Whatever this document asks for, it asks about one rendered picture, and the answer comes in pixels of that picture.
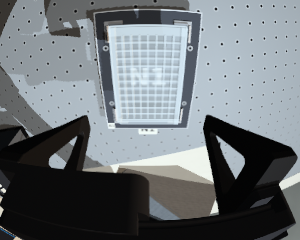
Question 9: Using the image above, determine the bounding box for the small white label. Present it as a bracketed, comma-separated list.
[139, 129, 157, 134]

